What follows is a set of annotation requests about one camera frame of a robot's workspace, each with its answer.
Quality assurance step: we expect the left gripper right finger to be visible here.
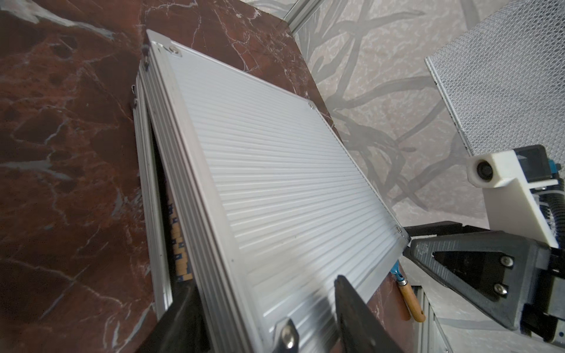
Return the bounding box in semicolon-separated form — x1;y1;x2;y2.
334;275;403;353

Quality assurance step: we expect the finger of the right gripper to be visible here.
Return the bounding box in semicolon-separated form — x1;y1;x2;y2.
404;232;551;331
405;221;486;238

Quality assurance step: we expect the blue garden fork wooden handle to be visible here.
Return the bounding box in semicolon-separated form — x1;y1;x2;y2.
390;261;426;323

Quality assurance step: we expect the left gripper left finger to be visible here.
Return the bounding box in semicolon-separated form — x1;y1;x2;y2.
136;281;210;352

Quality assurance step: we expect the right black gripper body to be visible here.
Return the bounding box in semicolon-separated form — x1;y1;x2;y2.
520;248;564;344

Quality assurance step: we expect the silver poker set case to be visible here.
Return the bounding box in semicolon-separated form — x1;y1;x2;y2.
137;30;409;352

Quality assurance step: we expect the white wire mesh basket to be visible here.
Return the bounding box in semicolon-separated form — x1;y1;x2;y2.
425;1;564;163

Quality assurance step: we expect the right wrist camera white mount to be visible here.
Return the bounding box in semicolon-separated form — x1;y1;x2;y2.
466;150;559;248

